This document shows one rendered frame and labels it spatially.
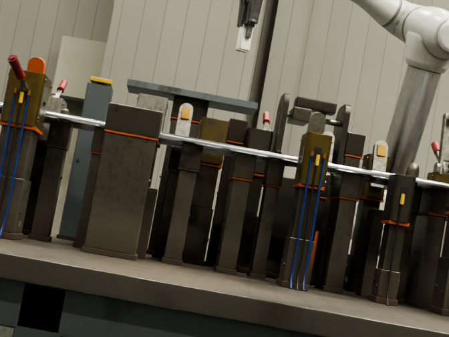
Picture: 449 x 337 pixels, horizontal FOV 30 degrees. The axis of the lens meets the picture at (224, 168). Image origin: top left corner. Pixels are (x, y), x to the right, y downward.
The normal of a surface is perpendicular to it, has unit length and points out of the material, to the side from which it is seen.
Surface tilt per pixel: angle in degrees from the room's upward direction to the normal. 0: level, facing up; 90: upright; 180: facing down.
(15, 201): 90
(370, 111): 90
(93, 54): 90
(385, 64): 90
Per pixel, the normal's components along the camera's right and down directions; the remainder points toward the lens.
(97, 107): 0.07, -0.07
